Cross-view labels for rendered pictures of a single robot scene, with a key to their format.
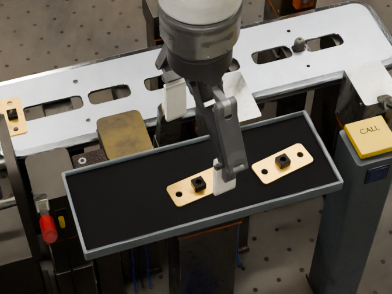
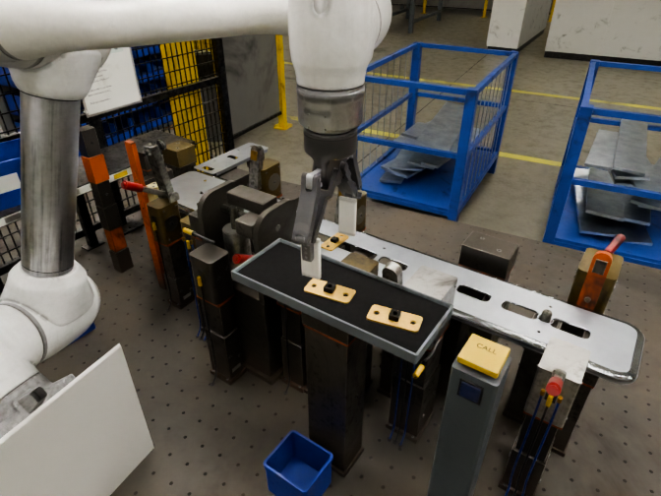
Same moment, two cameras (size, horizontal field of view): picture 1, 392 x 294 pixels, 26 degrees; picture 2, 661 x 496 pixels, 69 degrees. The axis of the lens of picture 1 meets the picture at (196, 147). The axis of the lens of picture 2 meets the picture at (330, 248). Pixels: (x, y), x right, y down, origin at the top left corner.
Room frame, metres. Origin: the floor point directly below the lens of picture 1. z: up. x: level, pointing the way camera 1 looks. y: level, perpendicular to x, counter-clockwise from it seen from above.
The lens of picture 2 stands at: (0.28, -0.52, 1.68)
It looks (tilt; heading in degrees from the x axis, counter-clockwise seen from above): 33 degrees down; 53
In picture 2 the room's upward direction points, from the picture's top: straight up
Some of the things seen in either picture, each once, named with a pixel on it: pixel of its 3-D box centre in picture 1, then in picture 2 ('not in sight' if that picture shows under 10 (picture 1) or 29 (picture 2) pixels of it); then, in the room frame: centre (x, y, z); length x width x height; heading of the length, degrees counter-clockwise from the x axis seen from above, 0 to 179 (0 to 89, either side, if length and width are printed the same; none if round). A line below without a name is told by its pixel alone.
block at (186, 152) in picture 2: not in sight; (186, 192); (0.83, 1.06, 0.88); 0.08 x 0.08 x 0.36; 18
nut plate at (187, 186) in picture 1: (198, 184); (330, 288); (0.68, 0.00, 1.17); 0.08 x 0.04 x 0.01; 117
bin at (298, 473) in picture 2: not in sight; (299, 471); (0.58, -0.02, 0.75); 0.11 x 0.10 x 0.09; 108
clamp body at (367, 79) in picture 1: (359, 153); (538, 431); (0.95, -0.30, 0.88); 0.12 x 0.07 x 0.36; 18
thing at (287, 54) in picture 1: (291, 103); (528, 371); (1.10, -0.19, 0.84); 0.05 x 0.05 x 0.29; 18
